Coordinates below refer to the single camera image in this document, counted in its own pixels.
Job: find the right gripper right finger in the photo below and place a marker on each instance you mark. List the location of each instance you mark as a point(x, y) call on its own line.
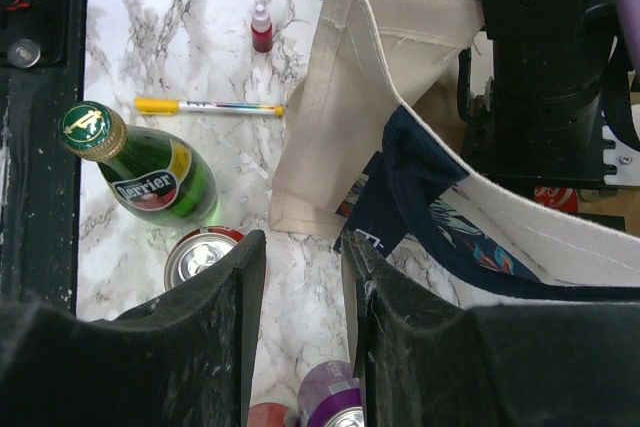
point(422, 361)

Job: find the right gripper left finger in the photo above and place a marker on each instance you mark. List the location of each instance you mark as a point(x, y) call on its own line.
point(184, 358)

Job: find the purple soda can front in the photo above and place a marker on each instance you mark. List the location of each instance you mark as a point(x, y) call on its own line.
point(329, 396)

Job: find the cream canvas tote bag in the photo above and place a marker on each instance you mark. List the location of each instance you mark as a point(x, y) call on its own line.
point(369, 147)

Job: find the red cola can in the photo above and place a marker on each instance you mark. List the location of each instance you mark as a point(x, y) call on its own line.
point(558, 198)

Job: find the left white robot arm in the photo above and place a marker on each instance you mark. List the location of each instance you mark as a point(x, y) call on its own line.
point(557, 110)

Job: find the red soda can right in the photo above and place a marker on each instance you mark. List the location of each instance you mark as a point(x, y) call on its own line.
point(270, 414)

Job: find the red soda can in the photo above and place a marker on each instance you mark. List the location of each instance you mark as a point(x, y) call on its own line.
point(197, 251)
point(270, 414)

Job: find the red soda can front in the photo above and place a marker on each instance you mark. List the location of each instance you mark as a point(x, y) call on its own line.
point(197, 251)

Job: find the green glass bottle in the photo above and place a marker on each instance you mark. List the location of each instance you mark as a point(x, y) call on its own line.
point(153, 174)

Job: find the yellow white marker pen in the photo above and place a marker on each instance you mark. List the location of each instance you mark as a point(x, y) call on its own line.
point(170, 107)

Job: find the small red vial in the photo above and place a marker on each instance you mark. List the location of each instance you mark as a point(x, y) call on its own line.
point(261, 29)

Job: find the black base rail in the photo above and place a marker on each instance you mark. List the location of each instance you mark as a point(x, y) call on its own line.
point(42, 75)

